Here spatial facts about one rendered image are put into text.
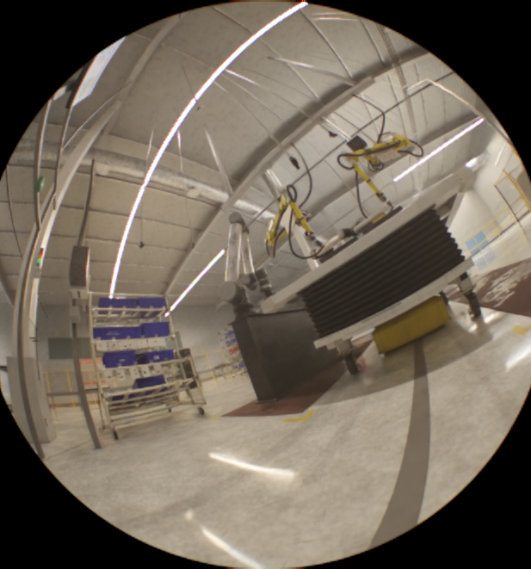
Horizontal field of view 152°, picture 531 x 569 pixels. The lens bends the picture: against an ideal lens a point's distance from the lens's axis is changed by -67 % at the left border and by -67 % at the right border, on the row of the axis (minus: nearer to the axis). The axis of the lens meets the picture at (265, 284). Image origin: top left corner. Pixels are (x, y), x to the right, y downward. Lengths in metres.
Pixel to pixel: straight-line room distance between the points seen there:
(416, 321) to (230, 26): 10.19
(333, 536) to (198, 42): 10.23
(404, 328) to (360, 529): 1.70
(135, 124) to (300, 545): 10.80
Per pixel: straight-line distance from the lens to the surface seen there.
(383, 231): 1.18
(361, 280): 1.20
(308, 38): 10.85
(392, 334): 1.98
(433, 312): 1.96
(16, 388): 2.75
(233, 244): 2.13
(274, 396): 2.00
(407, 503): 0.55
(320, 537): 0.55
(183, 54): 9.79
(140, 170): 8.50
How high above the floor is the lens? 0.44
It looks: 20 degrees up
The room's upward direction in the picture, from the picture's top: 21 degrees counter-clockwise
